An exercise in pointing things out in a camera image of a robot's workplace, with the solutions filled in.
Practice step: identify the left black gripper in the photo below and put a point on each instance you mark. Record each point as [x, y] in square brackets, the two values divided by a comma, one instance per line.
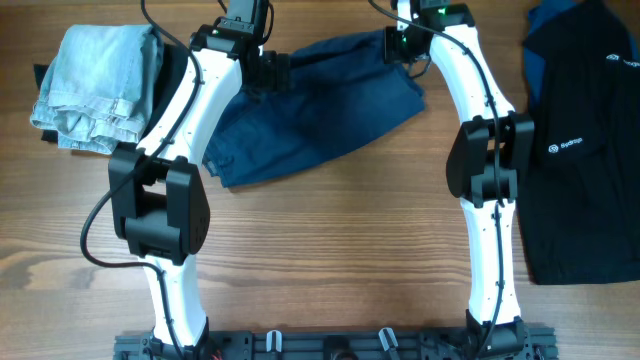
[274, 72]

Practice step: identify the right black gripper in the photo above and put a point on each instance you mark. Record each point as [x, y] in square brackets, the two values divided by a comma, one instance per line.
[391, 52]

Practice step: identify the dark blue shorts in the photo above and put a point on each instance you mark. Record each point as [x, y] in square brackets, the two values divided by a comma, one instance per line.
[343, 96]

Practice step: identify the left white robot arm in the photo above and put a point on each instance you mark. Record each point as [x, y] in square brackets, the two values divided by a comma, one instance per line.
[159, 204]

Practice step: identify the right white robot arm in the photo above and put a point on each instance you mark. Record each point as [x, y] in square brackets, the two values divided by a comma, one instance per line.
[484, 165]

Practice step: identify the folded black garment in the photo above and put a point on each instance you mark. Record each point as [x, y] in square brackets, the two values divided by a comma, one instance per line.
[167, 82]

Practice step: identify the blue garment under shirt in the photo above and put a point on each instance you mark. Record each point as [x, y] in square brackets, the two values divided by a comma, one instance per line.
[564, 30]

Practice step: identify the folded light blue jeans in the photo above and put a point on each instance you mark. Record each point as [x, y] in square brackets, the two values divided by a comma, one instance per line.
[98, 91]

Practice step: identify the black logo shirt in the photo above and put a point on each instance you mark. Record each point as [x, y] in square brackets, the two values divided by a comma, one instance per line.
[579, 203]

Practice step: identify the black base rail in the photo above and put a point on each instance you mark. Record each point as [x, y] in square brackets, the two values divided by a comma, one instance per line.
[430, 344]

